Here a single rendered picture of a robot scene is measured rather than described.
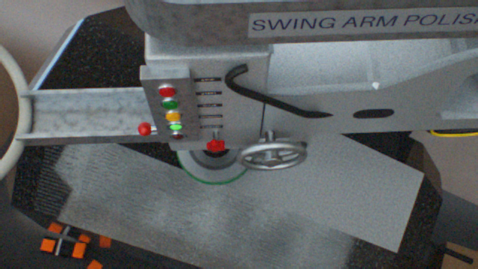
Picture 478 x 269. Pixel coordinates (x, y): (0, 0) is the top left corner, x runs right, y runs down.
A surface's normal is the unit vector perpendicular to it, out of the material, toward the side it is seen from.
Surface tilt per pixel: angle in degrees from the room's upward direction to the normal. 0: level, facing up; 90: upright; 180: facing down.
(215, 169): 0
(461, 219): 0
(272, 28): 90
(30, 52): 0
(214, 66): 90
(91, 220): 45
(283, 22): 90
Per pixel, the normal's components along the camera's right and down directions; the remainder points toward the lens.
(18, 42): 0.02, -0.37
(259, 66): 0.05, 0.93
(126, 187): -0.25, 0.34
